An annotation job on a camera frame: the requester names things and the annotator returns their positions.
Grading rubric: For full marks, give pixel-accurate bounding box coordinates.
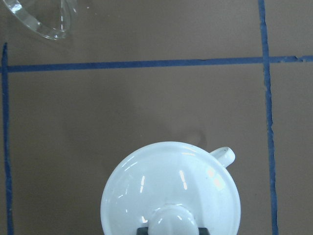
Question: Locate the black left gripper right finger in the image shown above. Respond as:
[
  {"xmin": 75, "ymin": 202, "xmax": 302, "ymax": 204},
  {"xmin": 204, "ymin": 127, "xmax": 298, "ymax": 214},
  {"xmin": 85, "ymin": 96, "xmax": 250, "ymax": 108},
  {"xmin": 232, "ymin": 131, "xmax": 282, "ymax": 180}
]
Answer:
[{"xmin": 198, "ymin": 228, "xmax": 209, "ymax": 235}]

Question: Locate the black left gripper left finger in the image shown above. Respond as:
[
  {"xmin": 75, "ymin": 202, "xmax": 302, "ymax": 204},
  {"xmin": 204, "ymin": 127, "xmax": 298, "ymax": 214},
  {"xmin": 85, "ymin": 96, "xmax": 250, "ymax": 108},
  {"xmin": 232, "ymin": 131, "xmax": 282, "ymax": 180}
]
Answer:
[{"xmin": 136, "ymin": 227, "xmax": 149, "ymax": 235}]

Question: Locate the white enamel cup lid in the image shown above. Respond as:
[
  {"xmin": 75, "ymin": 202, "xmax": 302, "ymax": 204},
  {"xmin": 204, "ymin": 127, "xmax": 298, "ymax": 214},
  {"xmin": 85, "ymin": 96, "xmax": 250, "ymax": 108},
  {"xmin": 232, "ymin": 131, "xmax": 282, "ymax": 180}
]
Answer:
[{"xmin": 100, "ymin": 141, "xmax": 241, "ymax": 235}]

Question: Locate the clear glass funnel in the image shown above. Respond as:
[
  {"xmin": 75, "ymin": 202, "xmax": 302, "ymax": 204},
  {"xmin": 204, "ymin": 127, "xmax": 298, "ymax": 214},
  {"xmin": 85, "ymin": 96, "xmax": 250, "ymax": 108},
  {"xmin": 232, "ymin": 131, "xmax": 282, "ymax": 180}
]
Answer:
[{"xmin": 3, "ymin": 0, "xmax": 78, "ymax": 40}]

